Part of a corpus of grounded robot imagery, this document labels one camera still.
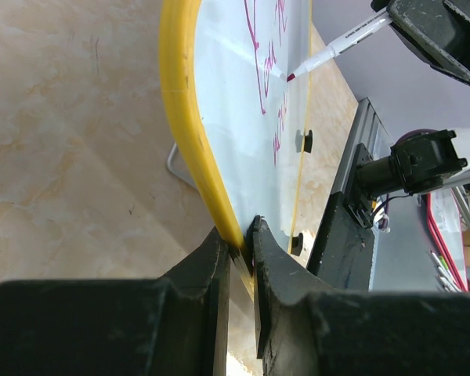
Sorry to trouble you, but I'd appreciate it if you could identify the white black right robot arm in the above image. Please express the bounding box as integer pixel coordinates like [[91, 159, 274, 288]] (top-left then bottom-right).
[[354, 1, 470, 198]]

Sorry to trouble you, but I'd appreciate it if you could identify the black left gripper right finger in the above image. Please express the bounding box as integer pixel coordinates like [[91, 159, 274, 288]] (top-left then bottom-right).
[[250, 215, 334, 375]]

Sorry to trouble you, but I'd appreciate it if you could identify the black whiteboard clip foot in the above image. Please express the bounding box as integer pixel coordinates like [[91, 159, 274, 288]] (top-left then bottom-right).
[[295, 130, 313, 154], [290, 233, 304, 257]]

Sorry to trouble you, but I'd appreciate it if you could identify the white marker pen magenta cap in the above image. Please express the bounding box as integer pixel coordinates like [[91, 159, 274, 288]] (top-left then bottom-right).
[[287, 8, 392, 82]]

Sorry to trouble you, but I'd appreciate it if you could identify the red framed background board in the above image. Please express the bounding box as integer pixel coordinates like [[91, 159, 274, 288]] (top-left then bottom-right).
[[427, 189, 468, 292]]

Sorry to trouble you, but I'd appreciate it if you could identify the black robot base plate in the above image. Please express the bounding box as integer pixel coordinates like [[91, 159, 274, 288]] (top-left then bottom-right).
[[307, 144, 377, 293]]

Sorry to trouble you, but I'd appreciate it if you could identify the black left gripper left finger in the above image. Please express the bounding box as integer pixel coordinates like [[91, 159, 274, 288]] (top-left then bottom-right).
[[156, 228, 231, 375]]

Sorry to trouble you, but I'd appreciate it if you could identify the white wire whiteboard stand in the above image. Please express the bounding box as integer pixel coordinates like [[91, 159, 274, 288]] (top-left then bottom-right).
[[165, 143, 197, 190]]

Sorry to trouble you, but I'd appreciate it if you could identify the yellow framed whiteboard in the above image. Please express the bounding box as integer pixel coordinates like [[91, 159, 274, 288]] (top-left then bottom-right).
[[159, 1, 313, 291]]

